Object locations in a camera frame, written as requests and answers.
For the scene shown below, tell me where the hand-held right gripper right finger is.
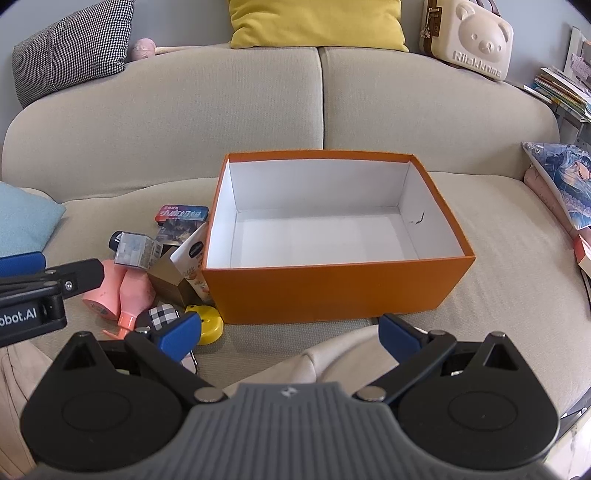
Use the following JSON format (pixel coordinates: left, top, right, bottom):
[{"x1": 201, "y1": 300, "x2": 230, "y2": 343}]
[{"x1": 352, "y1": 313, "x2": 525, "y2": 403}]

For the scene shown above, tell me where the gold cardboard box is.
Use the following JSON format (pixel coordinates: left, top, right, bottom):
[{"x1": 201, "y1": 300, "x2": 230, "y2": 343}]
[{"x1": 147, "y1": 253, "x2": 206, "y2": 308}]

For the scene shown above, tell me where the cream bear suitcase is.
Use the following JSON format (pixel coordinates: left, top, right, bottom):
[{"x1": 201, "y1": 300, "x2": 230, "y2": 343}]
[{"x1": 419, "y1": 0, "x2": 515, "y2": 83}]

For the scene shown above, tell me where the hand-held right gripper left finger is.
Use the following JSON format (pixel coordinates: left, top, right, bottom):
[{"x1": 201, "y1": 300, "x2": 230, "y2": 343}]
[{"x1": 58, "y1": 311, "x2": 228, "y2": 403}]

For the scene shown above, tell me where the houndstooth cushion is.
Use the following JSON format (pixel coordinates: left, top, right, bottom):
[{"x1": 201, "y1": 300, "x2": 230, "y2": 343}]
[{"x1": 12, "y1": 0, "x2": 136, "y2": 109}]

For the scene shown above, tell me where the beige sofa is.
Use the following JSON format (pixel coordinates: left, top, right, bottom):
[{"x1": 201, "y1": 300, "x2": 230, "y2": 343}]
[{"x1": 0, "y1": 44, "x2": 591, "y2": 416}]

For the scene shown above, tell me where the blue anime print pillow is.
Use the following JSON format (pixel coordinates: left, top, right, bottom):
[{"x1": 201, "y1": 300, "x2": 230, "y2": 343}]
[{"x1": 522, "y1": 141, "x2": 591, "y2": 230}]

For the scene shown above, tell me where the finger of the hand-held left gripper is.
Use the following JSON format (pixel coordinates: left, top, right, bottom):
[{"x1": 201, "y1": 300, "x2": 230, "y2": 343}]
[
  {"x1": 0, "y1": 251, "x2": 47, "y2": 279},
  {"x1": 0, "y1": 258, "x2": 106, "y2": 308}
]

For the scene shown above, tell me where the black white checkered pouch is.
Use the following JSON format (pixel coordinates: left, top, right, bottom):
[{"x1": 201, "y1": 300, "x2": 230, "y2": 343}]
[{"x1": 134, "y1": 302, "x2": 200, "y2": 374}]

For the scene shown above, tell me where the red and blue tin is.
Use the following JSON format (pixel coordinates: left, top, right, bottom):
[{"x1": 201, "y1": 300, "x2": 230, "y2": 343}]
[{"x1": 154, "y1": 204, "x2": 211, "y2": 225}]

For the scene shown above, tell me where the clear cube bottle black cap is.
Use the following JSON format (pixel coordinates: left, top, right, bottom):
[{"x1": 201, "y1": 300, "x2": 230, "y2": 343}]
[{"x1": 108, "y1": 230, "x2": 165, "y2": 269}]

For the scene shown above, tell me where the dark picture card pack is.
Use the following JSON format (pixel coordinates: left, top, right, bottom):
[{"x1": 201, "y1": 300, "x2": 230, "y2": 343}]
[{"x1": 156, "y1": 219, "x2": 208, "y2": 247}]

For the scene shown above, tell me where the pink bottle with spray cap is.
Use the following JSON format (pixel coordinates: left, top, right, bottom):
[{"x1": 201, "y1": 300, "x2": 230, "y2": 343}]
[{"x1": 117, "y1": 268, "x2": 156, "y2": 332}]

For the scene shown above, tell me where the yellow cushion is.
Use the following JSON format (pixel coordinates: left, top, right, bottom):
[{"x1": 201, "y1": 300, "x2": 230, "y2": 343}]
[{"x1": 228, "y1": 0, "x2": 410, "y2": 52}]

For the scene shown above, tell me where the orange cardboard box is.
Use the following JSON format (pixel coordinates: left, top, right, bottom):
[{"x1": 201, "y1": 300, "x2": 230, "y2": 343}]
[{"x1": 201, "y1": 150, "x2": 476, "y2": 325}]

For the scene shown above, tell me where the beige ribbed cloth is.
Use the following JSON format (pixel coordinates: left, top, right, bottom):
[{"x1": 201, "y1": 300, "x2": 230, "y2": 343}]
[{"x1": 0, "y1": 339, "x2": 54, "y2": 476}]

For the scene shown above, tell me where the white cream tube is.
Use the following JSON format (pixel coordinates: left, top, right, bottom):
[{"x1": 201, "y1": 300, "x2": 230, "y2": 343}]
[{"x1": 170, "y1": 222, "x2": 214, "y2": 305}]

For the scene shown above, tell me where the yellow tape measure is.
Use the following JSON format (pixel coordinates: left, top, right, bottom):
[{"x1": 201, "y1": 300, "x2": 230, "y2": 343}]
[{"x1": 185, "y1": 305, "x2": 225, "y2": 346}]

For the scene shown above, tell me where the light blue cushion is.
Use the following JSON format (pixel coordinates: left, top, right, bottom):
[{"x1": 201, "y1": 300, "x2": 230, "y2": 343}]
[{"x1": 0, "y1": 181, "x2": 66, "y2": 259}]

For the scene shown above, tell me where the pink massage hammer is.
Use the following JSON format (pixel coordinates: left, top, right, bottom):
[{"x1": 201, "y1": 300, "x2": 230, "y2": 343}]
[{"x1": 127, "y1": 38, "x2": 232, "y2": 62}]

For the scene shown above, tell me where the stack of books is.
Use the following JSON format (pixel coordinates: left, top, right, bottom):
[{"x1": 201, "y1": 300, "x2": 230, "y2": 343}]
[{"x1": 522, "y1": 25, "x2": 591, "y2": 123}]

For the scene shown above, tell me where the red and white book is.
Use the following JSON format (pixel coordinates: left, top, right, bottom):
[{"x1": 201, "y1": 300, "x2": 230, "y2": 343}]
[{"x1": 574, "y1": 233, "x2": 591, "y2": 278}]

